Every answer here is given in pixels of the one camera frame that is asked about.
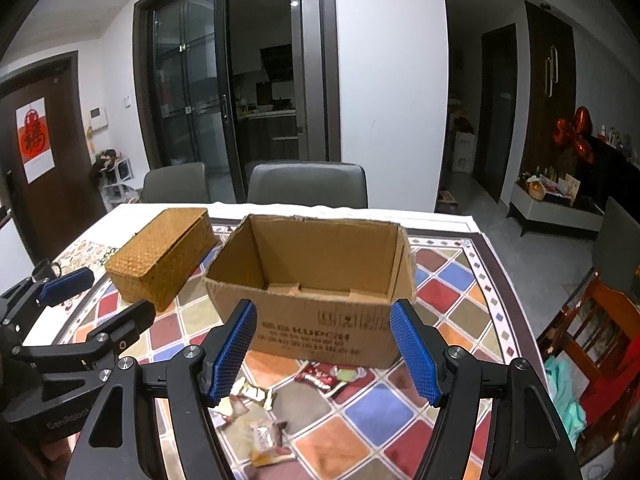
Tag gold snack packet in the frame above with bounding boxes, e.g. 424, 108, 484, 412
235, 377, 277, 411

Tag glass sliding door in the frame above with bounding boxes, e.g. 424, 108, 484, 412
134, 0, 341, 201

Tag red wooden chair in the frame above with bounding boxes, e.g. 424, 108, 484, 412
537, 272, 640, 441

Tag black range hood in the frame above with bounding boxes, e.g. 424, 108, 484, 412
260, 46, 293, 81

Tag cream snack packet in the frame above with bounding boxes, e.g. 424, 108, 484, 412
207, 395, 251, 428

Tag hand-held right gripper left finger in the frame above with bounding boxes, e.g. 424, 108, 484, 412
65, 299, 258, 480

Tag red and white door poster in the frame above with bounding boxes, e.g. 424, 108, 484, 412
16, 97, 55, 183

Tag silver refrigerator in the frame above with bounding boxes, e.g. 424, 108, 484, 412
291, 0, 321, 161

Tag white low bench cabinet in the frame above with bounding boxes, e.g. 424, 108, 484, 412
507, 180, 606, 238

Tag dark wooden door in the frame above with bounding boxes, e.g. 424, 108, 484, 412
0, 52, 108, 266

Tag floral patterned placemat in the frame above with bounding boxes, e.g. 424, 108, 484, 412
52, 237, 133, 281

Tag white shoe rack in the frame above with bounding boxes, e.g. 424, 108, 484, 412
97, 157, 133, 206

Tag red foil balloons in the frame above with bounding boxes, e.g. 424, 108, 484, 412
554, 106, 596, 163

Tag grey dining chair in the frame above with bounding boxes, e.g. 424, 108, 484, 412
142, 162, 210, 204
247, 161, 368, 208

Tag orange brown snack packet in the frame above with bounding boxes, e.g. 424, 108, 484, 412
250, 447, 294, 467

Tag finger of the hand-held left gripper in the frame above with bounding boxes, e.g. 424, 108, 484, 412
0, 259, 95, 333
22, 300, 157, 373

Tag teal cloth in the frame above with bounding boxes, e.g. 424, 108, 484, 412
545, 357, 586, 441

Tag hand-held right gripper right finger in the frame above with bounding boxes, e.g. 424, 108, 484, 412
389, 299, 583, 480

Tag brown packet with white print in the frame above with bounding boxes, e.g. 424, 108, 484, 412
250, 420, 288, 448

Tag dark red snack packet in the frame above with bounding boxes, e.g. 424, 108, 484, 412
294, 362, 348, 393

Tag woven rattan basket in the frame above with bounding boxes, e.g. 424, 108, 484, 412
105, 207, 218, 311

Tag white floor box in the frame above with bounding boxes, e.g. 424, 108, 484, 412
452, 132, 475, 173

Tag brown cardboard box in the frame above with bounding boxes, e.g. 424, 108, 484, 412
204, 214, 417, 370

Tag dark wardrobe with long handles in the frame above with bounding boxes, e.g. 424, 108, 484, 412
525, 0, 576, 191

